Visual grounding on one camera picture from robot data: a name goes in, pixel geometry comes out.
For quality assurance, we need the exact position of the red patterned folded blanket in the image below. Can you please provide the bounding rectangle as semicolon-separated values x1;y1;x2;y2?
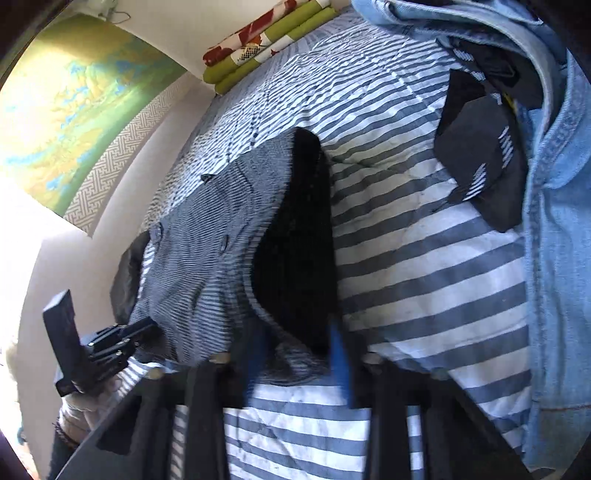
202;0;298;68

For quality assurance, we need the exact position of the landscape wall scroll painting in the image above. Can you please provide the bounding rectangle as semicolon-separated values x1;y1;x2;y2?
0;11;190;238

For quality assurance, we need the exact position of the person's left hand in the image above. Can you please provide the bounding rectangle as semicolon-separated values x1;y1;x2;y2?
58;369;123;432

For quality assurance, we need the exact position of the blue white striped bedspread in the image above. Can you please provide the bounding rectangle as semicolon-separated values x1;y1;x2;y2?
111;9;536;480

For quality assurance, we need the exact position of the light blue denim shirt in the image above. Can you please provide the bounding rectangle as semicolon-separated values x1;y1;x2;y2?
351;0;591;480

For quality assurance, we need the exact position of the black garment with white stripes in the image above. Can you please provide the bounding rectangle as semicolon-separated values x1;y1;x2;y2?
434;39;543;234

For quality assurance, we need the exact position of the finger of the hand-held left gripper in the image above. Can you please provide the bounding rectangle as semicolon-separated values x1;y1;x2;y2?
115;316;160;352

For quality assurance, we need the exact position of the green folded quilt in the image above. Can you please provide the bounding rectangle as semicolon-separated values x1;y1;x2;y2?
203;0;333;84
215;9;340;95

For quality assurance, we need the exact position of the grey checked shirt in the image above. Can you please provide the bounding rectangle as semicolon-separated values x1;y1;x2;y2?
127;127;340;386

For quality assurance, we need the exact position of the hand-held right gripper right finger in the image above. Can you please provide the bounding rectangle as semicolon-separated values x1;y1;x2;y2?
328;320;532;480

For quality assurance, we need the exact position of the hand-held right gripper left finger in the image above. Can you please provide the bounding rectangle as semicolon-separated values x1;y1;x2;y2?
55;323;269;480

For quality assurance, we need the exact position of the black cloth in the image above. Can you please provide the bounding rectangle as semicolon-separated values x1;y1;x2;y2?
110;231;151;324

